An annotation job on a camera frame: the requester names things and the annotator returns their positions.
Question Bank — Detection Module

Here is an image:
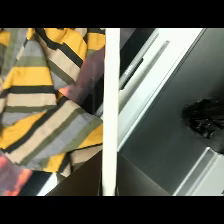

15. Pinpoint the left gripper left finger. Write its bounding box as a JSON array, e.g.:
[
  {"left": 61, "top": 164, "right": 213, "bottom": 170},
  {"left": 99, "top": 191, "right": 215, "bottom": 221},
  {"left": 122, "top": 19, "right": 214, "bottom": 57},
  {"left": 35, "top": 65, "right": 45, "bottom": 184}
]
[{"left": 45, "top": 150, "right": 103, "bottom": 197}]

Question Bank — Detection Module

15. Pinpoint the silver frame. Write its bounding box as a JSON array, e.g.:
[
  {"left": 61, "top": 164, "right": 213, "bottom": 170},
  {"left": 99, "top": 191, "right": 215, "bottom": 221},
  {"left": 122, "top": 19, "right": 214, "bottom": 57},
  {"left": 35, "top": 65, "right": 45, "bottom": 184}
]
[{"left": 94, "top": 28, "right": 224, "bottom": 197}]

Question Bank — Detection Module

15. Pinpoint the white clothes hanger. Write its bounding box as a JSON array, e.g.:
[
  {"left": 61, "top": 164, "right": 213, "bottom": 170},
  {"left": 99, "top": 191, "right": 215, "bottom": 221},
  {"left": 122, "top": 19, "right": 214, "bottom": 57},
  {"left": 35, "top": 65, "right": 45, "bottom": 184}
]
[{"left": 101, "top": 28, "right": 122, "bottom": 197}]

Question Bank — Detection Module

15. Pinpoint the black plastic bag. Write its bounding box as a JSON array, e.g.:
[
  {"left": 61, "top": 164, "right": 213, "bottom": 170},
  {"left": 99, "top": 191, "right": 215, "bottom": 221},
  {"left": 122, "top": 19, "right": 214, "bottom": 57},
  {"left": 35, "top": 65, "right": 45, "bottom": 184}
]
[{"left": 181, "top": 96, "right": 224, "bottom": 154}]

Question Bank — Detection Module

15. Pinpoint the yellow grey striped long-sleeved shirt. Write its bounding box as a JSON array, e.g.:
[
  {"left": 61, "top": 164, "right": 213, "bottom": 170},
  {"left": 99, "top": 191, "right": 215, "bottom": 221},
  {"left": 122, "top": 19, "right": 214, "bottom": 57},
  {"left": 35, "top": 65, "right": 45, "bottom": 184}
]
[{"left": 0, "top": 28, "right": 107, "bottom": 178}]

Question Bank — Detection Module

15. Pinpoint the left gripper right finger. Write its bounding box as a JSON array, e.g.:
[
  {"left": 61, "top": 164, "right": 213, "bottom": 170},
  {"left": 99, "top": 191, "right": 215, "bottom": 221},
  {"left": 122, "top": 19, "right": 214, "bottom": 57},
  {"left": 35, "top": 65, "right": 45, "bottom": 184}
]
[{"left": 116, "top": 152, "right": 172, "bottom": 197}]

